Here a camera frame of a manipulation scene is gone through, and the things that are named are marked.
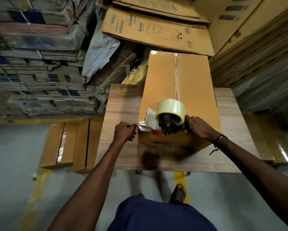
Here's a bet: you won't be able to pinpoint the stack of flattened printed cartons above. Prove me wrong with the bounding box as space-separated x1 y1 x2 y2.
0 0 99 118

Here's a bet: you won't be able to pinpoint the plain flat cardboard sheet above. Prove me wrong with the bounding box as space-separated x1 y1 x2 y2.
95 0 210 25

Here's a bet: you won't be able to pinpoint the flat taped cardboard box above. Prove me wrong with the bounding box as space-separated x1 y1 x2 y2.
39 122 79 170

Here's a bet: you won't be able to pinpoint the large leaning cardboard sheets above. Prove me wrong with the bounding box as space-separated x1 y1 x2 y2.
193 0 288 57

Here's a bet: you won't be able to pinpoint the person's blue trousers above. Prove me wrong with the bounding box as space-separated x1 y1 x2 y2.
107 195 218 231

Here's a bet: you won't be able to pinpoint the taped brown cardboard box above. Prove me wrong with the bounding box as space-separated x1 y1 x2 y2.
137 50 223 152

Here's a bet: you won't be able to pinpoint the printed flat cardboard sheet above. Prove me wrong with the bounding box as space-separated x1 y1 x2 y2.
101 7 215 57

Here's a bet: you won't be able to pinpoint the white plastic sack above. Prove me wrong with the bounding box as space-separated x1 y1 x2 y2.
81 20 121 82

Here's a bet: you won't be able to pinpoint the clear packing tape roll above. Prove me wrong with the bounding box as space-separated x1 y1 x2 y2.
155 99 186 125

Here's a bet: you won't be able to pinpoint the person's brown sandal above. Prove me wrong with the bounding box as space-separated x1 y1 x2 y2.
169 184 187 205

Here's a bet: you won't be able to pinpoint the person's right hand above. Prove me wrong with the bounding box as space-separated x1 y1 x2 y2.
184 115 222 143

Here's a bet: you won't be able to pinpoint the black wristband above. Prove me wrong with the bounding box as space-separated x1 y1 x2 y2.
209 134 228 156

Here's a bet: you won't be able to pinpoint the black red tape dispenser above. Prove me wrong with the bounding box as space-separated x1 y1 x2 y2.
144 108 190 138

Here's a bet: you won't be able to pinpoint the person's left hand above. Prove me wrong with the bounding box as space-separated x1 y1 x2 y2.
112 121 138 144

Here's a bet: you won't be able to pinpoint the stack of brown cardboard sheets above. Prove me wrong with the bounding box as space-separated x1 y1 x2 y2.
209 12 288 114

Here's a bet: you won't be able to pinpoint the untaped brown cardboard box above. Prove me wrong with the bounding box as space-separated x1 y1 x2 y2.
73 117 104 175

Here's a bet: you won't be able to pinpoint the glossy taped cardboard box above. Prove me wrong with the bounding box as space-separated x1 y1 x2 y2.
242 111 288 165

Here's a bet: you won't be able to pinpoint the yellow printed bag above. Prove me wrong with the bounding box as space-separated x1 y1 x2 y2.
121 60 149 85

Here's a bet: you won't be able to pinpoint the person's right forearm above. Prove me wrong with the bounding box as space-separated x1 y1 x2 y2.
215 137 288 230

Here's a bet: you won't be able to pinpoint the person's left forearm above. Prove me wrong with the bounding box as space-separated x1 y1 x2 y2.
47 141 128 231

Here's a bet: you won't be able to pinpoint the pile of brown cardboard scraps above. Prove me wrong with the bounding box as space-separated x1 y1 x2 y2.
86 41 145 105

